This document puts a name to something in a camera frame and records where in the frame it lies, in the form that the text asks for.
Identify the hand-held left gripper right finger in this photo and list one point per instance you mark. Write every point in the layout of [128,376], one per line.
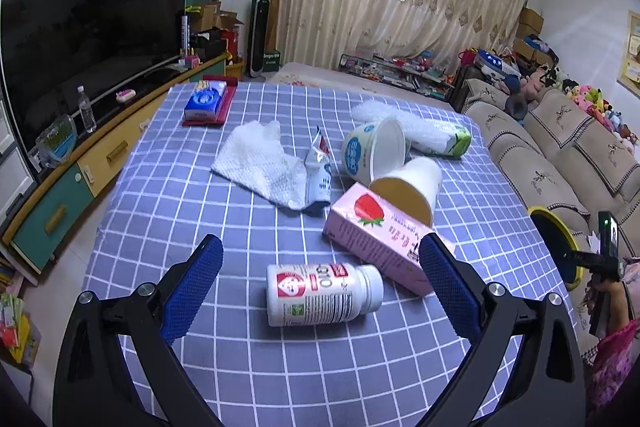
[450,292]

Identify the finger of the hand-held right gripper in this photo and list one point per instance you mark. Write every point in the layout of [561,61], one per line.
[582,258]

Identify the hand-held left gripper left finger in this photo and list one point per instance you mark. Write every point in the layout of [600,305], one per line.
[192,292]

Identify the white pill bottle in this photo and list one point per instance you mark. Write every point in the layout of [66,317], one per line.
[320,297]

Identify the person's right forearm pink sleeve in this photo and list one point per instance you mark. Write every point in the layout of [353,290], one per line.
[617,357]

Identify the person's right hand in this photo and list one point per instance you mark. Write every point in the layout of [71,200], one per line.
[612,297]

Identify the white paper sheet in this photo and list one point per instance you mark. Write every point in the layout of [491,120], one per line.
[592,242]

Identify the blue checkered tablecloth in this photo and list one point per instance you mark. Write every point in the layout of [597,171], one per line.
[250,357]

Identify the pink strawberry milk carton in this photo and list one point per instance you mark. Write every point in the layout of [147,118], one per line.
[365,232]

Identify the white paper cup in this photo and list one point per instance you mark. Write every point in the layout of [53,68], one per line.
[420,177]

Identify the pile of plush toys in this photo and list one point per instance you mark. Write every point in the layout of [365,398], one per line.
[595,102]

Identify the white paper towel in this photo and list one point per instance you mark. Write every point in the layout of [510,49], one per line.
[255,162]

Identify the green yellow television cabinet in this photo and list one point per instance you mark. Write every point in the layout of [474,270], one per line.
[65,202]

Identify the grey neck pillow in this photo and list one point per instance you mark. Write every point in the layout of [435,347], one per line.
[515,106]

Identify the white yogurt cup blue label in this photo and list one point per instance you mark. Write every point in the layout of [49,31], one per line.
[357,152]

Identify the silver snack wrapper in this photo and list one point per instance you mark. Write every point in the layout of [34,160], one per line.
[320,177]

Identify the pile of colourful books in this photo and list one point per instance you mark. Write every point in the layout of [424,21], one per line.
[17,327]

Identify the red tray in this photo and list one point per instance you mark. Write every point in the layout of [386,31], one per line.
[225,107]

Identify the blue tissue pack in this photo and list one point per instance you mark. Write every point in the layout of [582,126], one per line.
[205,102]

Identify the clear glass dish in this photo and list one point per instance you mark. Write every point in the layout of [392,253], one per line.
[57,142]

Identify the black suitcase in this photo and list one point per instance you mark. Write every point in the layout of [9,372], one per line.
[462,87]

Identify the clear water bottle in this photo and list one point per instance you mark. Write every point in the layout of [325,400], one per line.
[87,112]

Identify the blue star-print bag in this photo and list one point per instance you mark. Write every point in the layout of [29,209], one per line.
[495,62]

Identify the white drawer cabinet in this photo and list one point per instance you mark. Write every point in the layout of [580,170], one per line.
[15,167]

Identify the brown cardboard boxes stack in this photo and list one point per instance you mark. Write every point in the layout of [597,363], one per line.
[530,27]

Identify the yellow basket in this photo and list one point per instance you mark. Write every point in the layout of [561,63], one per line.
[235,69]

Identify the low rack of toys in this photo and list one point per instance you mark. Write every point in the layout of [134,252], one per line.
[395,72]

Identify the small pink box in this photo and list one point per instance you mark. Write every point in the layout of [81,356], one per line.
[192,59]

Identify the beige floral mattress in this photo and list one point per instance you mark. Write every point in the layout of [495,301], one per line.
[325,79]

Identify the red box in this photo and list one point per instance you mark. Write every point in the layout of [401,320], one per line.
[230,43]

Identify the white printed tube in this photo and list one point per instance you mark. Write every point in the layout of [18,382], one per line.
[184,34]

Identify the black tower fan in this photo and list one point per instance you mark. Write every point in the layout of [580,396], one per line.
[260,32]

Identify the open cardboard box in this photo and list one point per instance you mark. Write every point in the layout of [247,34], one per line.
[210,17]

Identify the black flat television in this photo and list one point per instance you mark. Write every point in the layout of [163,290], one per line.
[90,32]

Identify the framed wall picture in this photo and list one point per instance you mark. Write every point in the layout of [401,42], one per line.
[631,57]

